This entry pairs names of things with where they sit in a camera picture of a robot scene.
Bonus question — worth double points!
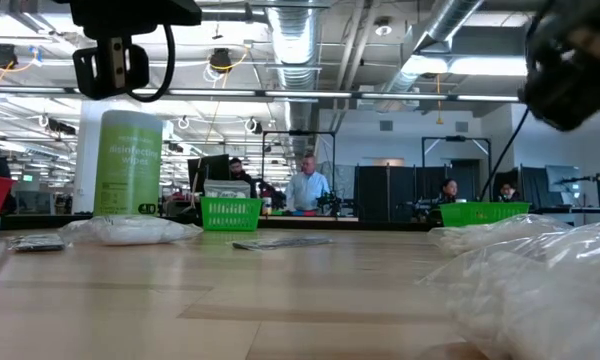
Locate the green plastic basket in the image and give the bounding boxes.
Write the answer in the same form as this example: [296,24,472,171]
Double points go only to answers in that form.
[199,195,265,233]
[438,201,531,229]

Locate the silver spiral air duct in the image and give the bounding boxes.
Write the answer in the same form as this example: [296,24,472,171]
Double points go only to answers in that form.
[379,0,486,101]
[267,0,327,156]

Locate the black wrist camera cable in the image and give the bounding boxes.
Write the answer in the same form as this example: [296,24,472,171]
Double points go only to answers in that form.
[127,23,177,104]

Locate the green disinfecting wipes canister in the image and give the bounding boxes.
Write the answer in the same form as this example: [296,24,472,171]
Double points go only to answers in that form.
[93,109,164,217]

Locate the black metal gantry frame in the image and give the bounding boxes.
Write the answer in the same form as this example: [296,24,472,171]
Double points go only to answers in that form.
[420,134,493,201]
[261,129,337,211]

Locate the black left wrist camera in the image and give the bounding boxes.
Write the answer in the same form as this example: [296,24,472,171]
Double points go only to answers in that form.
[72,34,151,101]

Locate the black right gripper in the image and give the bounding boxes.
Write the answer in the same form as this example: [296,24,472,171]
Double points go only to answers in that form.
[518,0,600,133]

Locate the black ceiling device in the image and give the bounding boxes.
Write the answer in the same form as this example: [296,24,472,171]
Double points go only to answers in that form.
[208,47,234,75]

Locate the long pendant light bar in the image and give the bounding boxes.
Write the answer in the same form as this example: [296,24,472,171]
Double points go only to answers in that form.
[0,85,524,105]

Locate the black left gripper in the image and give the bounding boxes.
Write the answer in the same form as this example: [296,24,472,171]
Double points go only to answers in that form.
[54,0,203,30]

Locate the grey monitor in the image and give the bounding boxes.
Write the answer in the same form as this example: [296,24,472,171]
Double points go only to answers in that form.
[544,164,581,194]

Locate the black computer monitor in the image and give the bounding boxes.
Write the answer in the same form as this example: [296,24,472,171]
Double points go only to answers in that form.
[187,153,231,197]

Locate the black partition panels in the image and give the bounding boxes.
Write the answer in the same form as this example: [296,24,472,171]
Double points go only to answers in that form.
[354,164,491,221]

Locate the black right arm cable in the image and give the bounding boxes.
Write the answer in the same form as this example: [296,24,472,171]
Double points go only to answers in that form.
[478,107,531,202]

